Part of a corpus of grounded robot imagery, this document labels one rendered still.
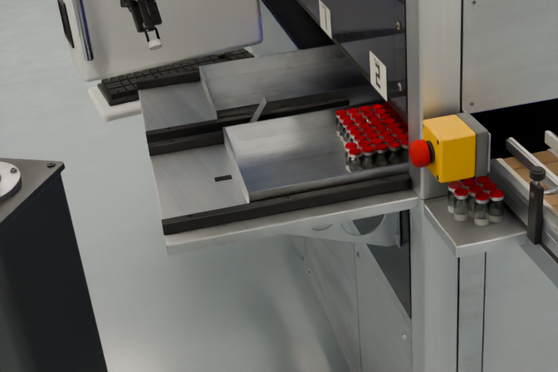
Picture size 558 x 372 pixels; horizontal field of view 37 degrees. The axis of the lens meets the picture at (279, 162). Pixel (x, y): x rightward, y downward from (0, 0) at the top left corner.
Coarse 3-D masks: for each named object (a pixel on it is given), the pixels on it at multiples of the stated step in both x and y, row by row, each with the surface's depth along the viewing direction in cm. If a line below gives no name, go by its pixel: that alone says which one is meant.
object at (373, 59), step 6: (372, 54) 140; (372, 60) 141; (378, 60) 138; (372, 66) 142; (384, 66) 135; (372, 72) 142; (378, 72) 139; (384, 72) 135; (372, 78) 143; (378, 78) 140; (384, 78) 136; (372, 84) 144; (384, 84) 136; (378, 90) 141; (384, 90) 137; (384, 96) 138
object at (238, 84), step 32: (224, 64) 182; (256, 64) 184; (288, 64) 186; (320, 64) 185; (352, 64) 183; (224, 96) 173; (256, 96) 172; (288, 96) 170; (320, 96) 162; (352, 96) 164
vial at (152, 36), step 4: (144, 28) 139; (148, 28) 138; (152, 28) 138; (156, 28) 139; (144, 32) 139; (148, 32) 138; (152, 32) 138; (156, 32) 138; (148, 36) 138; (152, 36) 138; (156, 36) 138; (148, 40) 138; (152, 40) 138; (156, 40) 138; (148, 44) 139; (152, 44) 138; (156, 44) 138; (160, 44) 138; (152, 48) 138; (156, 48) 139
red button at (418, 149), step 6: (414, 144) 117; (420, 144) 117; (426, 144) 117; (414, 150) 117; (420, 150) 116; (426, 150) 117; (414, 156) 117; (420, 156) 116; (426, 156) 117; (414, 162) 118; (420, 162) 117; (426, 162) 117
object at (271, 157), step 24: (264, 120) 153; (288, 120) 154; (312, 120) 155; (240, 144) 152; (264, 144) 151; (288, 144) 150; (312, 144) 149; (336, 144) 149; (240, 168) 137; (264, 168) 143; (288, 168) 142; (312, 168) 142; (336, 168) 141; (384, 168) 132; (408, 168) 133; (264, 192) 130; (288, 192) 130
